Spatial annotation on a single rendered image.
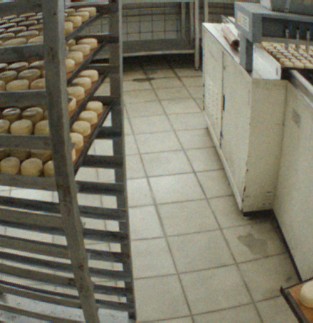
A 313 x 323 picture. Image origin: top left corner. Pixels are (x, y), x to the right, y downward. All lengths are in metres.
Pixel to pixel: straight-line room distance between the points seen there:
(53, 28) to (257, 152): 1.69
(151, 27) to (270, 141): 3.31
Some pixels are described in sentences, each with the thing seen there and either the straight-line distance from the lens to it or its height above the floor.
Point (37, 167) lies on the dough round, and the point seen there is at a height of 1.06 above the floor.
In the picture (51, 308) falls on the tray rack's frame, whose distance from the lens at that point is 1.84.
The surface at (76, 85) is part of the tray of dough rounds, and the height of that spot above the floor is 1.15.
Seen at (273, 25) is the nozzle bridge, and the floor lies 1.10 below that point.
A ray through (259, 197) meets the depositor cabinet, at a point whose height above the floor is 0.17.
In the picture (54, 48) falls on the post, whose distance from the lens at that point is 0.72.
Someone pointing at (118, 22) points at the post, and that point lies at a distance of 1.15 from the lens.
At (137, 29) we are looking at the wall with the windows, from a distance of 5.29.
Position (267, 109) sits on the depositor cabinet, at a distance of 2.18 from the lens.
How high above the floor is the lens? 1.51
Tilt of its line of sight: 30 degrees down
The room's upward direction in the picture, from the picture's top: 1 degrees counter-clockwise
